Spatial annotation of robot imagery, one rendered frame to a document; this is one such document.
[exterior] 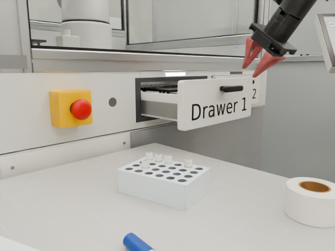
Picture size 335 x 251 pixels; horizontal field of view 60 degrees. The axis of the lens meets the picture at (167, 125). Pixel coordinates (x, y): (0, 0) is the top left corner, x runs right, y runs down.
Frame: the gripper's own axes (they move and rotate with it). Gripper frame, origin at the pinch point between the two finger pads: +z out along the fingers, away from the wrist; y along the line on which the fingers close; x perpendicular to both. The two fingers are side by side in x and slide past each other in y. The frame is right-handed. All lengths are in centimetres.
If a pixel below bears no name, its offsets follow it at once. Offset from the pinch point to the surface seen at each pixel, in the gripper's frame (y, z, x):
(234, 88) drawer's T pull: -1.2, 4.5, 3.9
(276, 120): 28, 74, -155
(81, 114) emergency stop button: 6.2, 14.2, 37.4
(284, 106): 31, 61, -155
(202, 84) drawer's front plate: 2.3, 5.6, 11.6
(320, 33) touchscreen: 19, -4, -80
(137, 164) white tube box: -9.2, 11.6, 35.1
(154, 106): 7.9, 16.4, 16.7
